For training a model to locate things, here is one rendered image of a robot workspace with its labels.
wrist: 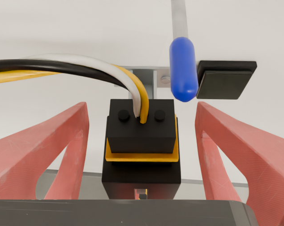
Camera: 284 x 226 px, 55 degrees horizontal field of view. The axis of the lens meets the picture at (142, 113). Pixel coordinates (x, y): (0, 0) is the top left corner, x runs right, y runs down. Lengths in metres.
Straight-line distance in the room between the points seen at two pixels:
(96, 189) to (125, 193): 1.23
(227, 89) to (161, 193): 0.10
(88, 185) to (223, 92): 1.22
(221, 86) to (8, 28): 0.15
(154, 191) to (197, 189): 1.34
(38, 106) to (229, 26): 0.18
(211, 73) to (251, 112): 0.09
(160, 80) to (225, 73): 0.05
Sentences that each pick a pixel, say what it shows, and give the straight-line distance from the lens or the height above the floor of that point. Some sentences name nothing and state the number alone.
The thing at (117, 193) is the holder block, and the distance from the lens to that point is 0.17.
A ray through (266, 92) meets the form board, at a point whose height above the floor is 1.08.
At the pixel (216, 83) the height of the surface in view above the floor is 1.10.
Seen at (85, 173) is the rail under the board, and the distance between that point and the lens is 0.45.
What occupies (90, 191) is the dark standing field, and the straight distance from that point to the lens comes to 1.41.
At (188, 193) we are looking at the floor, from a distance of 1.49.
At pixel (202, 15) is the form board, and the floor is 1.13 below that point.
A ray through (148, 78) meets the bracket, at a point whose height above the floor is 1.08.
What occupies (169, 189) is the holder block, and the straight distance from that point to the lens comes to 0.16.
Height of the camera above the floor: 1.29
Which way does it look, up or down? 78 degrees down
